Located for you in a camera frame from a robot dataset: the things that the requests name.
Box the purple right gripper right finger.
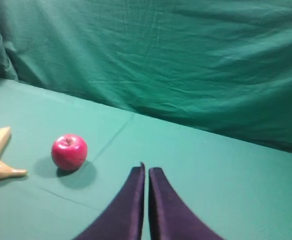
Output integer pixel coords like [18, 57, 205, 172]
[148, 167, 222, 240]

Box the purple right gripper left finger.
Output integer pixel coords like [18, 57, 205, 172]
[75, 163, 145, 240]

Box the green tablecloth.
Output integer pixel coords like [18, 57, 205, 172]
[0, 79, 292, 240]

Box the red apple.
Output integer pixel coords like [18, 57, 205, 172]
[51, 134, 88, 172]

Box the green backdrop cloth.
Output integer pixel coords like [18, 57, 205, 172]
[0, 0, 292, 153]

